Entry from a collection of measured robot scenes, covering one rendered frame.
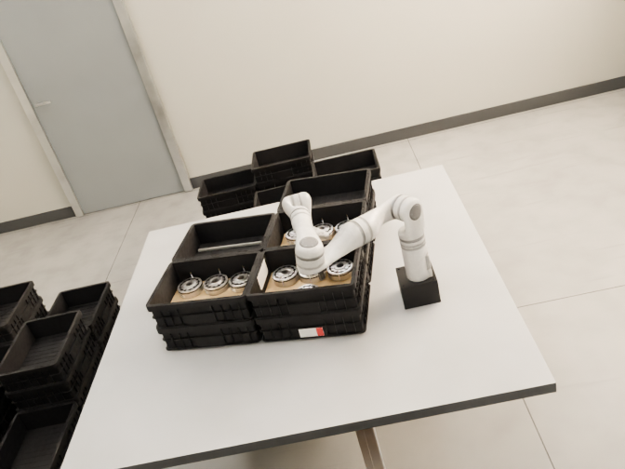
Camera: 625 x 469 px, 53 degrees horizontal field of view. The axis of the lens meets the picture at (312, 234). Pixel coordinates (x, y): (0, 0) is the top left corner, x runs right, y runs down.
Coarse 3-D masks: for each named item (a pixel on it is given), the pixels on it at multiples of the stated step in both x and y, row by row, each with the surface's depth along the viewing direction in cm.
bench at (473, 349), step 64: (384, 192) 316; (448, 192) 301; (384, 256) 267; (448, 256) 256; (128, 320) 271; (384, 320) 232; (448, 320) 223; (512, 320) 216; (128, 384) 235; (192, 384) 226; (256, 384) 219; (320, 384) 211; (384, 384) 204; (448, 384) 198; (512, 384) 192; (128, 448) 207; (192, 448) 201; (256, 448) 198
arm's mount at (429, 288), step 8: (400, 272) 238; (432, 272) 233; (400, 280) 233; (408, 280) 232; (424, 280) 230; (432, 280) 228; (400, 288) 236; (408, 288) 229; (416, 288) 229; (424, 288) 230; (432, 288) 230; (408, 296) 231; (416, 296) 231; (424, 296) 231; (432, 296) 231; (408, 304) 233; (416, 304) 233; (424, 304) 233
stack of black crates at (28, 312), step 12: (0, 288) 348; (12, 288) 348; (24, 288) 349; (0, 300) 352; (12, 300) 352; (24, 300) 335; (36, 300) 348; (0, 312) 347; (12, 312) 323; (24, 312) 333; (36, 312) 344; (0, 324) 336; (12, 324) 321; (0, 336) 317; (12, 336) 319
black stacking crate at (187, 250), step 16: (208, 224) 281; (224, 224) 280; (240, 224) 279; (256, 224) 278; (192, 240) 279; (208, 240) 286; (224, 240) 285; (240, 240) 281; (256, 240) 278; (192, 256) 277
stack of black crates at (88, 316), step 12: (84, 288) 350; (96, 288) 350; (108, 288) 345; (60, 300) 349; (72, 300) 354; (84, 300) 354; (96, 300) 354; (108, 300) 343; (48, 312) 336; (60, 312) 346; (84, 312) 348; (96, 312) 325; (108, 312) 340; (96, 324) 324; (108, 324) 336; (96, 336) 321; (108, 336) 334
